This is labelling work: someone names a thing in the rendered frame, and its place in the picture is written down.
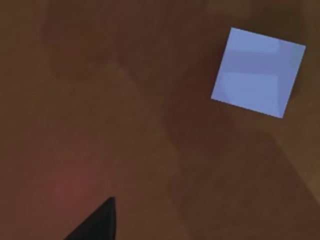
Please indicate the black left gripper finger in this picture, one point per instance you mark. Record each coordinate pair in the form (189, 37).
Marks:
(100, 222)

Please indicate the light blue block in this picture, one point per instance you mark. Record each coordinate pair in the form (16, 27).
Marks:
(257, 72)

